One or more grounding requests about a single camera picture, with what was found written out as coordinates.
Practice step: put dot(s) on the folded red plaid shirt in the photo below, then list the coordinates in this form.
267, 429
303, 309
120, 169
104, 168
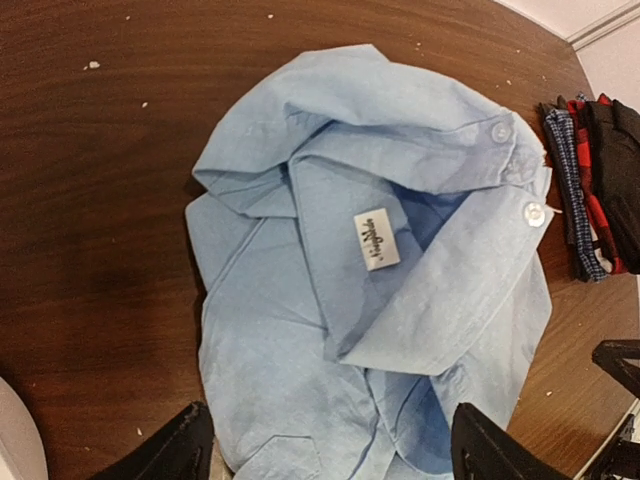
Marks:
602, 211

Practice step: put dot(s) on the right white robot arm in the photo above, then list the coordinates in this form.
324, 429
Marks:
618, 457

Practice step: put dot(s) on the white plastic tub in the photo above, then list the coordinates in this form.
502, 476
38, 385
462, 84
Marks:
22, 450

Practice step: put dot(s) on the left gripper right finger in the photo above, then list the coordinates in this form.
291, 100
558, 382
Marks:
480, 449

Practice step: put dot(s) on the folded blue checked shirt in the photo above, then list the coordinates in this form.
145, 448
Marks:
558, 128

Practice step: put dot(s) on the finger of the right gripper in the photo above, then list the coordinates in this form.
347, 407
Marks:
615, 358

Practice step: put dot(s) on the folded black shirt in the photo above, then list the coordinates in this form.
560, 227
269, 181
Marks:
620, 156

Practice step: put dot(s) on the light blue long sleeve shirt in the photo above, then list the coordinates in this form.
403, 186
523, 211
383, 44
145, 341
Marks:
367, 238

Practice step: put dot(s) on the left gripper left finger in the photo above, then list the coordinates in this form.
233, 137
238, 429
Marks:
181, 449

